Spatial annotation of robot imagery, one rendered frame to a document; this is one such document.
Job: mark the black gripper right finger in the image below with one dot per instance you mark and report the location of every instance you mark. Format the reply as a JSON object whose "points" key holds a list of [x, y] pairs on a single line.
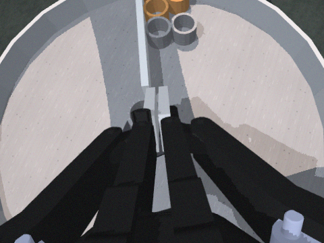
{"points": [[276, 209]]}

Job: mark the grey hollow cylinder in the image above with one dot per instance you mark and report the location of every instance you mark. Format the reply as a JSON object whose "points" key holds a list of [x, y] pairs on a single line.
{"points": [[185, 20], [136, 104], [158, 23]]}

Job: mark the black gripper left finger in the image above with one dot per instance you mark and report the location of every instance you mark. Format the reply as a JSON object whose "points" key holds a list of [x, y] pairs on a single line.
{"points": [[115, 187]]}

